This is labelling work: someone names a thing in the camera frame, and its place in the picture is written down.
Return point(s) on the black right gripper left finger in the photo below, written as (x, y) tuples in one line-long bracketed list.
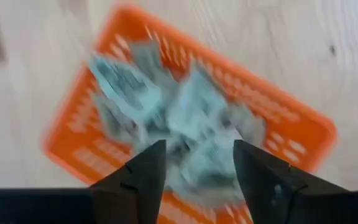
[(73, 207)]

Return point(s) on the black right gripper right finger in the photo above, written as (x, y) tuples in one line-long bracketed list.
[(306, 205)]

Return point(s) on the green white sweetener packet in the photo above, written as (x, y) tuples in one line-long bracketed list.
[(247, 127), (148, 53), (207, 168), (126, 82), (200, 99), (113, 124)]

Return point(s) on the orange plastic basket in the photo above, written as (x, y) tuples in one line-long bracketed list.
[(291, 124)]

